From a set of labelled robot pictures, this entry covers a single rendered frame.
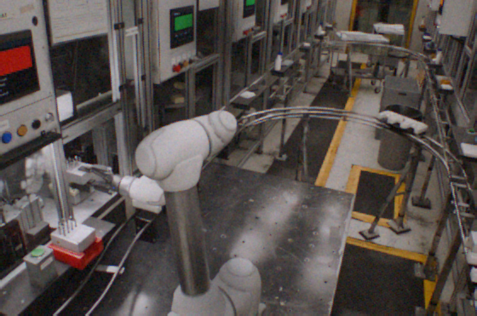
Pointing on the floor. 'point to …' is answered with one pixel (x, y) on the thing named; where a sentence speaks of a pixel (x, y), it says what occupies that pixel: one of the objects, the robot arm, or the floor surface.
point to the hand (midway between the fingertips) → (86, 174)
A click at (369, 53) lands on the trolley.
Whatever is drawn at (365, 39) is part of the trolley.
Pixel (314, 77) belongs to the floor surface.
